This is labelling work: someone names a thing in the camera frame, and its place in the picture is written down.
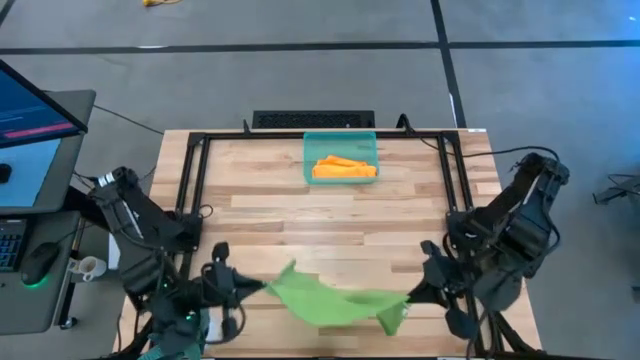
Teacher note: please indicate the green microfiber towel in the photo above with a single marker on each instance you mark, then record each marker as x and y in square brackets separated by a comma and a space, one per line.
[325, 305]

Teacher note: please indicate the computer monitor blue screen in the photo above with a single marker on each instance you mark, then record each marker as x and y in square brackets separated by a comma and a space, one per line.
[35, 112]

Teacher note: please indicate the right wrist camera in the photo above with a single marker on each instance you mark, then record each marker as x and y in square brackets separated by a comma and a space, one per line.
[459, 322]

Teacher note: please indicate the black angled bar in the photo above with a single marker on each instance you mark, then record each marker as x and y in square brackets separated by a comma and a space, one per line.
[80, 200]

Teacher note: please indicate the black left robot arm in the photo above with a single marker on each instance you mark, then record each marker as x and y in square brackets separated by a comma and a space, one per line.
[145, 225]

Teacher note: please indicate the black stand leg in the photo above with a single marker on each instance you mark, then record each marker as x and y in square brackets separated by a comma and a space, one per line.
[620, 187]

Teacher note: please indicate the teal plastic basket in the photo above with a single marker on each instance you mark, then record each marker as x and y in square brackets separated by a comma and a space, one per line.
[340, 142]

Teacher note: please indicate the teal artificial plant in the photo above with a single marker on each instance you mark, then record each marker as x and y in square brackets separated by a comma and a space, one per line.
[150, 356]

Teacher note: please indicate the grey computer desk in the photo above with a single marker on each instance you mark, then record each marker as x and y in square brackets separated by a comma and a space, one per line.
[75, 150]

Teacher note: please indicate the white plant pot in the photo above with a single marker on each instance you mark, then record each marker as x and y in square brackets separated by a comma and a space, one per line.
[214, 326]

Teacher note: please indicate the black keyboard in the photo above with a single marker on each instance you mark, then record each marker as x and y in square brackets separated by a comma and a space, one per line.
[10, 245]

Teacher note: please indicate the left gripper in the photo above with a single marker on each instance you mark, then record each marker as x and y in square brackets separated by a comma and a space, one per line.
[220, 285]

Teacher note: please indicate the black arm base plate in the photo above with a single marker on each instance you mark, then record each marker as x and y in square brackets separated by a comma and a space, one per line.
[194, 236]

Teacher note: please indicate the black metal table frame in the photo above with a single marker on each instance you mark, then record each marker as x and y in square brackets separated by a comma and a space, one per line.
[250, 135]

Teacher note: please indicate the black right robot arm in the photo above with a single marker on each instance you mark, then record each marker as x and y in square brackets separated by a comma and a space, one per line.
[520, 230]

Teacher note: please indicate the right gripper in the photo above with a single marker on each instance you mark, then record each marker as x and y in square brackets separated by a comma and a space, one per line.
[445, 275]

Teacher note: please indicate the black computer mouse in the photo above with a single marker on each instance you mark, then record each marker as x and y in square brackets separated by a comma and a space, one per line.
[39, 262]

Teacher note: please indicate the orange microfiber towel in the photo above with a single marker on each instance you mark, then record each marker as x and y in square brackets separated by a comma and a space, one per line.
[345, 171]

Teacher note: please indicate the white box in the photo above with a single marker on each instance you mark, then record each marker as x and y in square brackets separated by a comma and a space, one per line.
[114, 255]

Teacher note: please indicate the white label sticker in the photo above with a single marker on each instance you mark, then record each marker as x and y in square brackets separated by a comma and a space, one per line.
[477, 130]

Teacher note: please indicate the small black puck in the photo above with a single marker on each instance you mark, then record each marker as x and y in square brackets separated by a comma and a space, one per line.
[4, 173]

